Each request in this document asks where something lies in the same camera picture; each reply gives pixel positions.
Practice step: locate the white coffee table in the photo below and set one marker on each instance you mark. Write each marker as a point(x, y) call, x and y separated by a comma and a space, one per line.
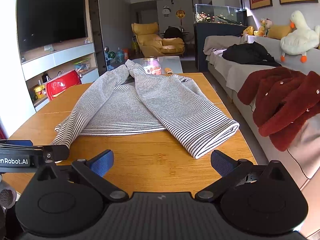
point(172, 63)

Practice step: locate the yellow armchair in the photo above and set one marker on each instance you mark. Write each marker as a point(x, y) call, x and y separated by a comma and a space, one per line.
point(155, 40)

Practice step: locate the black flat television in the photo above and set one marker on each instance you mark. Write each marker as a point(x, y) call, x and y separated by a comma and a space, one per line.
point(50, 17)

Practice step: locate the pink-faced doll plush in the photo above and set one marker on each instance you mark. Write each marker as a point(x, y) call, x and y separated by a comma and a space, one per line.
point(269, 23)

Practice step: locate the yellow lantern ornament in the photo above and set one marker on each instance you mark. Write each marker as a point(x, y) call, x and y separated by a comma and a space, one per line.
point(180, 14)

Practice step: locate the small yellow chair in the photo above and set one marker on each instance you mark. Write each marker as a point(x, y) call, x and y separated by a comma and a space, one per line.
point(135, 45)

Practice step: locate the orange bottle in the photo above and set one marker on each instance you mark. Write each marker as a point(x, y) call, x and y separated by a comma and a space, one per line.
point(125, 53)

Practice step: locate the dark chair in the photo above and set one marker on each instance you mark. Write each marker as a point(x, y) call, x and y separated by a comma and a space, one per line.
point(172, 32)

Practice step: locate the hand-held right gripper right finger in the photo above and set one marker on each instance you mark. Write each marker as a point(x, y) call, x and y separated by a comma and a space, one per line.
point(222, 163)

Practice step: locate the beige blanket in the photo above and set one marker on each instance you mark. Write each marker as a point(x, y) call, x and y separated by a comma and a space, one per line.
point(215, 42)

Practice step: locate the white goose plush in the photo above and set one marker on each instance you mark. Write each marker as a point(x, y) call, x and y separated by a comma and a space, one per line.
point(298, 38)

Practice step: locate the grey sofa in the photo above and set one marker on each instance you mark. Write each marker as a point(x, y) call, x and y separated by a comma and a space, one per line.
point(225, 70)

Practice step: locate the white wall shelf unit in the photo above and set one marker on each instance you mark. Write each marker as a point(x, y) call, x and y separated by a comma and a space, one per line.
point(62, 55)

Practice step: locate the glass jar gold lid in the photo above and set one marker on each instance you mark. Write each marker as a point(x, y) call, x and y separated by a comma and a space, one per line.
point(151, 67)

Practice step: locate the red fuzzy coat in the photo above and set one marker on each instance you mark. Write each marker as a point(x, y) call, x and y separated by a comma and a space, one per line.
point(280, 100)

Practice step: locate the small robot toy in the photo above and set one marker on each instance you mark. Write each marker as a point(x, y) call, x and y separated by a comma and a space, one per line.
point(108, 57)

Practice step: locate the green ball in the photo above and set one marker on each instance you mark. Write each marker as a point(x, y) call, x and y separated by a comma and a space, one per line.
point(111, 55)

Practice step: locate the yellow cushion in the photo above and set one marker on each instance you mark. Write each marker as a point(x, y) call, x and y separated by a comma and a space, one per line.
point(280, 31)

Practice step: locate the blue water bottle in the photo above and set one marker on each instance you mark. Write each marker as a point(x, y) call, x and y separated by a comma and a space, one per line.
point(119, 55)

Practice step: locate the black white striped shirt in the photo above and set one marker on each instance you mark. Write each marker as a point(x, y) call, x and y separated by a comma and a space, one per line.
point(150, 105)

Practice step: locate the yellow duck plush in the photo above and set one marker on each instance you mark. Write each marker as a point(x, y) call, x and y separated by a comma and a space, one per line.
point(248, 31)

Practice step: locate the black jacket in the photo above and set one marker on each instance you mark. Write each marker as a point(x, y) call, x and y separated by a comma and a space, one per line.
point(250, 53)

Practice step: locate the glass fish tank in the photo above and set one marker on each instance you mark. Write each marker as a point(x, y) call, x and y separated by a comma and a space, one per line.
point(220, 13)

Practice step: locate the dark fish tank cabinet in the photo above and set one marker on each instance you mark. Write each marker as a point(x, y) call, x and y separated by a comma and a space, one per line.
point(200, 45)

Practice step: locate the clear box green lid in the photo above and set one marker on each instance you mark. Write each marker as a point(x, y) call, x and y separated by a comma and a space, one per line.
point(82, 65)

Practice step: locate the small orange packet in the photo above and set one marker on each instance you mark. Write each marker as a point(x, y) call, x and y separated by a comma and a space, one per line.
point(169, 70)

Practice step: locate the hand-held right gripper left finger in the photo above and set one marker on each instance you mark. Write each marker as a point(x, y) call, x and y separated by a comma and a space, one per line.
point(101, 163)

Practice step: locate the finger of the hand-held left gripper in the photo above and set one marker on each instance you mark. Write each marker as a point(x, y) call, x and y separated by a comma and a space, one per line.
point(58, 152)
point(21, 143)

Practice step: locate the round white wall clock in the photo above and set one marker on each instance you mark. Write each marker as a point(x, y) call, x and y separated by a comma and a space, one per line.
point(166, 10)

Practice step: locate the yellow toy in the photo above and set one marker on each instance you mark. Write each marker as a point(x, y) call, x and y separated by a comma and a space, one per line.
point(39, 92)

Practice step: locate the small yellow animal plush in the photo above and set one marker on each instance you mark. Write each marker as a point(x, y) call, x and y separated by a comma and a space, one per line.
point(260, 28)

